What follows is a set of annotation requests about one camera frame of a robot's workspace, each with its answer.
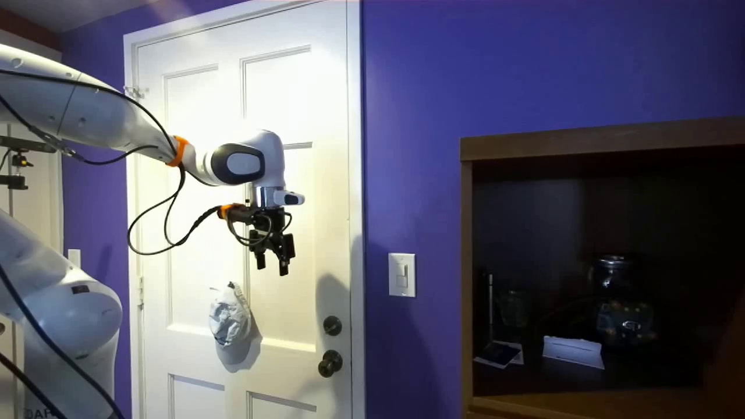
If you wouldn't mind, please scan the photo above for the light blue cap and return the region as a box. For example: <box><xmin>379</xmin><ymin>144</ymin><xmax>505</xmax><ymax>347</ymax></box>
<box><xmin>207</xmin><ymin>283</ymin><xmax>260</xmax><ymax>372</ymax></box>

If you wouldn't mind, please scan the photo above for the white paper in cabinet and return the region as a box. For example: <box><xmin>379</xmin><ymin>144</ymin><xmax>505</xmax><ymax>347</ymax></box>
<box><xmin>543</xmin><ymin>335</ymin><xmax>606</xmax><ymax>371</ymax></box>

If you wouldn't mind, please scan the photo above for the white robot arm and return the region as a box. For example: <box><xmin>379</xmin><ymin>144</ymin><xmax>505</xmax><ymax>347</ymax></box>
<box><xmin>0</xmin><ymin>45</ymin><xmax>298</xmax><ymax>419</ymax></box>

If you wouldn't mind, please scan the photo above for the dark round door knob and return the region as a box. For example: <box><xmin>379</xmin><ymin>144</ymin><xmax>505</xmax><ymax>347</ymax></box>
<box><xmin>316</xmin><ymin>349</ymin><xmax>345</xmax><ymax>378</ymax></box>

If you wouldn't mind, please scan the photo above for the black metal stand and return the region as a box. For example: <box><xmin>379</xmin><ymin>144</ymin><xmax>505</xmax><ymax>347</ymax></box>
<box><xmin>0</xmin><ymin>124</ymin><xmax>58</xmax><ymax>193</ymax></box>

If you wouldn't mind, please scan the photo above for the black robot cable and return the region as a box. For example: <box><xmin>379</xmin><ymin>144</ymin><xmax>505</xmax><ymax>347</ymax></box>
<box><xmin>0</xmin><ymin>67</ymin><xmax>234</xmax><ymax>261</ymax></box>

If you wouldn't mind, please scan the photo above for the brown wooden cabinet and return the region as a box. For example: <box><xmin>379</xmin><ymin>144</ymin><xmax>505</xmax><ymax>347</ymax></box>
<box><xmin>461</xmin><ymin>117</ymin><xmax>745</xmax><ymax>419</ymax></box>

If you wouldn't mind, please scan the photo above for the white light switch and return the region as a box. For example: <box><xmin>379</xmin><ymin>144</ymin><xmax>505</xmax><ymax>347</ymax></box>
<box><xmin>388</xmin><ymin>254</ymin><xmax>417</xmax><ymax>298</ymax></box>

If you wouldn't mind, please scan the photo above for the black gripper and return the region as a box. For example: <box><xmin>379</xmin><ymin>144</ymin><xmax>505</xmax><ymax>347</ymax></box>
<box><xmin>227</xmin><ymin>206</ymin><xmax>296</xmax><ymax>278</ymax></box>

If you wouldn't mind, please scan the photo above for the white panelled door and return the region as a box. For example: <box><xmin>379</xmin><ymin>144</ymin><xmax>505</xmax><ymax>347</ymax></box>
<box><xmin>124</xmin><ymin>0</ymin><xmax>366</xmax><ymax>419</ymax></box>

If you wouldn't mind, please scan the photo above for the dark deadbolt lock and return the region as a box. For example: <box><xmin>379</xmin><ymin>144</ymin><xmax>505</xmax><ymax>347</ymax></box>
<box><xmin>321</xmin><ymin>318</ymin><xmax>341</xmax><ymax>335</ymax></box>

